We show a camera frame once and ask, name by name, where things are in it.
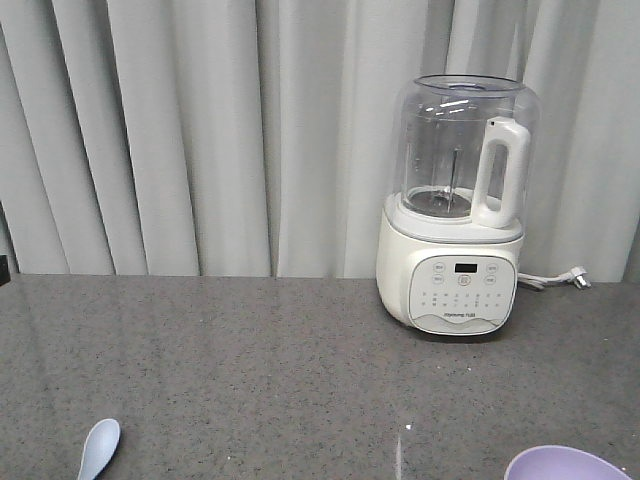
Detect light blue plastic spoon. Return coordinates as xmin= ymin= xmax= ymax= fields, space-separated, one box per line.
xmin=77 ymin=418 xmax=121 ymax=480

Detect purple plastic bowl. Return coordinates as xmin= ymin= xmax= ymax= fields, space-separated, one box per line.
xmin=503 ymin=445 xmax=630 ymax=480

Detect white blender with clear jar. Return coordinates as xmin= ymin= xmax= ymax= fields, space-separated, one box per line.
xmin=376 ymin=74 xmax=540 ymax=336

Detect grey pleated curtain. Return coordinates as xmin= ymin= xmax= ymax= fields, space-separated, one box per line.
xmin=1 ymin=1 xmax=639 ymax=281

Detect white blender power cord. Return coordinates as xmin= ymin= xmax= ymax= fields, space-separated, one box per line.
xmin=517 ymin=266 xmax=593 ymax=291

